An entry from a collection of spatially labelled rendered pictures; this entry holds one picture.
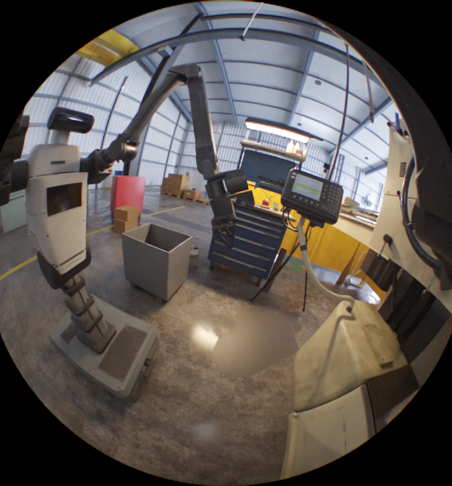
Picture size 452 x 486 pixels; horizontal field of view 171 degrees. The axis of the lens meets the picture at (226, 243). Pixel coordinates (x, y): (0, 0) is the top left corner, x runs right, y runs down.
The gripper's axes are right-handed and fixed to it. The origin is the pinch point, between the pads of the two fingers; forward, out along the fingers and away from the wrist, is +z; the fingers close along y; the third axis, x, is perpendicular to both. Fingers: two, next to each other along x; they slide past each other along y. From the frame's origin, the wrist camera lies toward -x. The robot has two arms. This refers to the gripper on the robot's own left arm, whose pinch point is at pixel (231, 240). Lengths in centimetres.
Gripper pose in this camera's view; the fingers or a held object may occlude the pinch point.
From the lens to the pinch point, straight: 50.0
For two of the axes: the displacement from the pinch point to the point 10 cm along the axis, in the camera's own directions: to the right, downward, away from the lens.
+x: -9.6, 2.4, 1.7
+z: 2.8, 9.0, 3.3
